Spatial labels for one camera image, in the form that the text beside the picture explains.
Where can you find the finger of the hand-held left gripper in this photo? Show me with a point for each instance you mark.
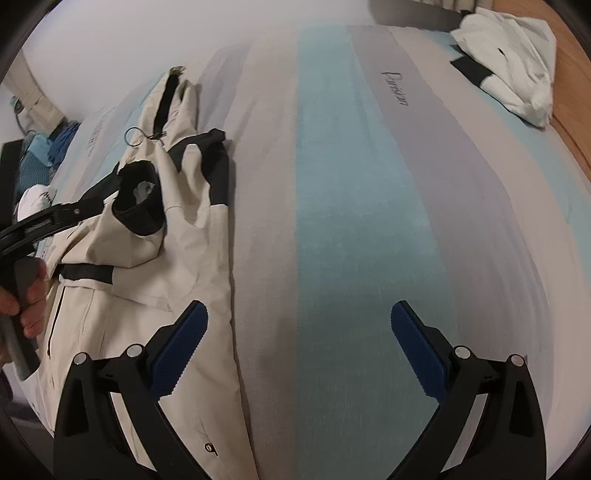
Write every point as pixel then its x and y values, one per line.
pixel 69 205
pixel 41 230

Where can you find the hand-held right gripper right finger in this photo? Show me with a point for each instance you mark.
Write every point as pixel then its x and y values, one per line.
pixel 418 350

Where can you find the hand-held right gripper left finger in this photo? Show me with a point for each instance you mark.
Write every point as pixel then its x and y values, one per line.
pixel 182 350

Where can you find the cream and black jacket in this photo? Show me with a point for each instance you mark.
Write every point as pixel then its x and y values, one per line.
pixel 184 258

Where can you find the blue clothes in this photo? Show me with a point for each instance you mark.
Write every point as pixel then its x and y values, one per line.
pixel 55 141

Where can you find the person's left hand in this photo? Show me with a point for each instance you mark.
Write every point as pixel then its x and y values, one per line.
pixel 32 314

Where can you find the white printed cloth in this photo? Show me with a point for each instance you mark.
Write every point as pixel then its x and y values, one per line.
pixel 34 198

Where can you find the teal knit garment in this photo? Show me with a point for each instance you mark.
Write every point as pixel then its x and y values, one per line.
pixel 32 173

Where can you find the beige cloth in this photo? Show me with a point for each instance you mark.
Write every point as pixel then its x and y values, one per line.
pixel 27 87

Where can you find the folded white and black jacket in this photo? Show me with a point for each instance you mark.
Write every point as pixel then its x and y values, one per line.
pixel 508 60

